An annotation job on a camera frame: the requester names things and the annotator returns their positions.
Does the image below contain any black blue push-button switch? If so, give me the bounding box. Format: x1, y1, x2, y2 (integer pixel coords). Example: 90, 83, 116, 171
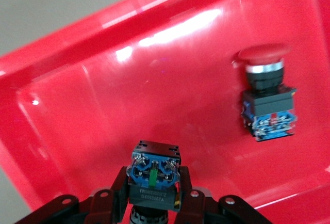
126, 139, 183, 224

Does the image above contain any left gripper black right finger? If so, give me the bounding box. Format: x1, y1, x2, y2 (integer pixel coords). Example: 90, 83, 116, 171
174, 165, 274, 224

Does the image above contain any red mushroom push button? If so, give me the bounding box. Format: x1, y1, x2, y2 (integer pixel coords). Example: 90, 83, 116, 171
231, 43, 299, 143

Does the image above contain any red plastic tray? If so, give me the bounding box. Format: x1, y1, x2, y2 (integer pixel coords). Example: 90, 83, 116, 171
0, 0, 330, 212

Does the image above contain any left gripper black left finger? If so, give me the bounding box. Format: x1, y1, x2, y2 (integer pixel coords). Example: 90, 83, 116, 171
14, 166, 130, 224

